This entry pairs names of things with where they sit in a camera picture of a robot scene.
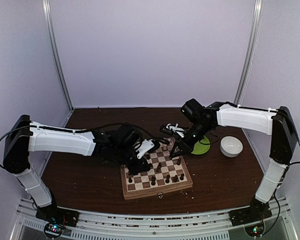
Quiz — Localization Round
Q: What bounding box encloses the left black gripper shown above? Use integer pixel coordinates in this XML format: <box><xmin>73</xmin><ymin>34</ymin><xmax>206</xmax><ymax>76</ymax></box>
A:
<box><xmin>113</xmin><ymin>144</ymin><xmax>150</xmax><ymax>176</ymax></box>

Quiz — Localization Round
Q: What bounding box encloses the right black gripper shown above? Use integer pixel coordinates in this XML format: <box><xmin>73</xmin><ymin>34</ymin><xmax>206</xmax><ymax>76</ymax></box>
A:
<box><xmin>170</xmin><ymin>120</ymin><xmax>213</xmax><ymax>158</ymax></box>

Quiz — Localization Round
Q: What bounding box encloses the wooden chess board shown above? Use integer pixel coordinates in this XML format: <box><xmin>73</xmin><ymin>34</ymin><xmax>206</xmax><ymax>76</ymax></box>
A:
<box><xmin>120</xmin><ymin>137</ymin><xmax>193</xmax><ymax>200</ymax></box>

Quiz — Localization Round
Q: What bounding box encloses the dark rook chess piece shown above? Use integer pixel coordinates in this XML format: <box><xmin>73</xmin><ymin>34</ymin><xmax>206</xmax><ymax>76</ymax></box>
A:
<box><xmin>179</xmin><ymin>173</ymin><xmax>185</xmax><ymax>181</ymax></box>

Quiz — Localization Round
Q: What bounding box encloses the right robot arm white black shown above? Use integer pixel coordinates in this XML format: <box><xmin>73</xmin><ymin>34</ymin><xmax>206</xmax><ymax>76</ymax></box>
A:
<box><xmin>161</xmin><ymin>98</ymin><xmax>298</xmax><ymax>221</ymax></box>

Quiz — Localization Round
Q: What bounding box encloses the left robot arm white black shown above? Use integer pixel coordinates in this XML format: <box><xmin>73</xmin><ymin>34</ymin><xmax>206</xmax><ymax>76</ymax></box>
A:
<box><xmin>0</xmin><ymin>115</ymin><xmax>156</xmax><ymax>222</ymax></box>

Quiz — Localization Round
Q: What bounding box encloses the green plate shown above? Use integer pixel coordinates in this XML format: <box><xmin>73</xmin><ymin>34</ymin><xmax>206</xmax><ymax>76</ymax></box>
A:
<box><xmin>191</xmin><ymin>136</ymin><xmax>211</xmax><ymax>155</ymax></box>

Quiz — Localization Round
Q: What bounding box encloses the white bowl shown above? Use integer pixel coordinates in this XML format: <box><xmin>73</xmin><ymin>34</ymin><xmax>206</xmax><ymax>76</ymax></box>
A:
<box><xmin>220</xmin><ymin>136</ymin><xmax>244</xmax><ymax>158</ymax></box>

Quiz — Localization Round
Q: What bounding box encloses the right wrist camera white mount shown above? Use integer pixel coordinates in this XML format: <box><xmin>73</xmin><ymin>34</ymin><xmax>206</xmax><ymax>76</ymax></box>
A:
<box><xmin>159</xmin><ymin>123</ymin><xmax>186</xmax><ymax>138</ymax></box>

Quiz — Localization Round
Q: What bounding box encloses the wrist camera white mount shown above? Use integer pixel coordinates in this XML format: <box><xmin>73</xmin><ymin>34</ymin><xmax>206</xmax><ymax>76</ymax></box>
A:
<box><xmin>134</xmin><ymin>139</ymin><xmax>160</xmax><ymax>159</ymax></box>
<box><xmin>159</xmin><ymin>123</ymin><xmax>186</xmax><ymax>138</ymax></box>

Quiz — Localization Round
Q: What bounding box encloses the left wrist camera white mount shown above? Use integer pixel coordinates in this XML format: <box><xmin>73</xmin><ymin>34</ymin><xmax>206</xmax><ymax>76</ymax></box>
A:
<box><xmin>134</xmin><ymin>139</ymin><xmax>160</xmax><ymax>159</ymax></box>

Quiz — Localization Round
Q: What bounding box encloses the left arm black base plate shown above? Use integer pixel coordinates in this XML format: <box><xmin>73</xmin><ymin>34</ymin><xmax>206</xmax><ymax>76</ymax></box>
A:
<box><xmin>35</xmin><ymin>207</ymin><xmax>80</xmax><ymax>227</ymax></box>

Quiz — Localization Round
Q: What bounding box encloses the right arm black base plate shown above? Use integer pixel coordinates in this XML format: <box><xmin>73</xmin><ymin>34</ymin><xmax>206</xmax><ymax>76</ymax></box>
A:
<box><xmin>228</xmin><ymin>207</ymin><xmax>272</xmax><ymax>227</ymax></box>

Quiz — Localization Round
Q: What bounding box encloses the right aluminium frame post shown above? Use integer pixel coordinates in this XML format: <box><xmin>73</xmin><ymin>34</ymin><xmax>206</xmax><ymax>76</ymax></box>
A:
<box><xmin>233</xmin><ymin>0</ymin><xmax>263</xmax><ymax>106</ymax></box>

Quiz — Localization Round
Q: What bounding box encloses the aluminium frame post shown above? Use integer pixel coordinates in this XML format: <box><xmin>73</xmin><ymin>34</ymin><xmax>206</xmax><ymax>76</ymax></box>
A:
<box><xmin>233</xmin><ymin>0</ymin><xmax>263</xmax><ymax>106</ymax></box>
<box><xmin>42</xmin><ymin>0</ymin><xmax>74</xmax><ymax>112</ymax></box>

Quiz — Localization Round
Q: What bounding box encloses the front aluminium rail base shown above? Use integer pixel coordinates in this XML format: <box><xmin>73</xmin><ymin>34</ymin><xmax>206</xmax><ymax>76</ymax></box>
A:
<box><xmin>8</xmin><ymin>197</ymin><xmax>300</xmax><ymax>240</ymax></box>

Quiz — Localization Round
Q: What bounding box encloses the left aluminium frame post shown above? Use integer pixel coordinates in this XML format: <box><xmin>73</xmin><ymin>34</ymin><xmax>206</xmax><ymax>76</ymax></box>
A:
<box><xmin>42</xmin><ymin>0</ymin><xmax>74</xmax><ymax>112</ymax></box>

